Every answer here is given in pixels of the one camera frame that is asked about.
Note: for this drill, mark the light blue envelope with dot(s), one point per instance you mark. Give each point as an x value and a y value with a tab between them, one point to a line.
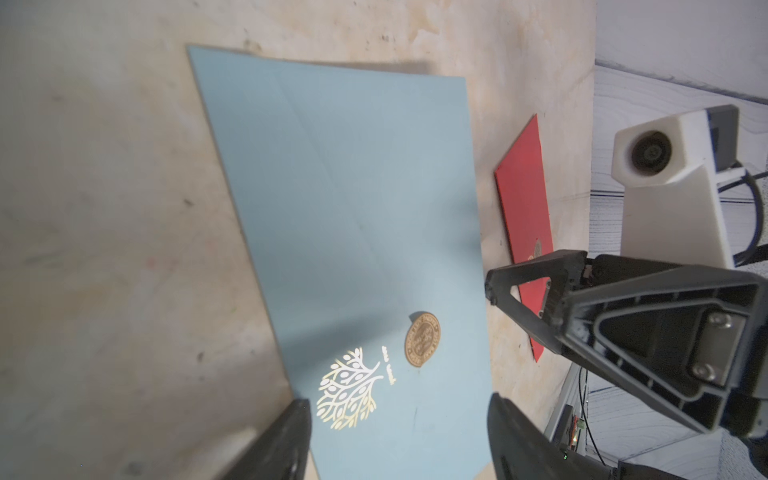
356	193

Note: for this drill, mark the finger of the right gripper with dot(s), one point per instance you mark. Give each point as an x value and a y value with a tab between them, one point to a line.
689	341

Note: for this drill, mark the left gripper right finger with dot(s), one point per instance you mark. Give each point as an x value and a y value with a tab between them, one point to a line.
520	450

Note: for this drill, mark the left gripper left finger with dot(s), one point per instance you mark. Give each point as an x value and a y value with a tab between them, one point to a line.
280	452

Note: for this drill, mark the red envelope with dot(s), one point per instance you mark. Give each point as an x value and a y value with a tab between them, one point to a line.
521	187

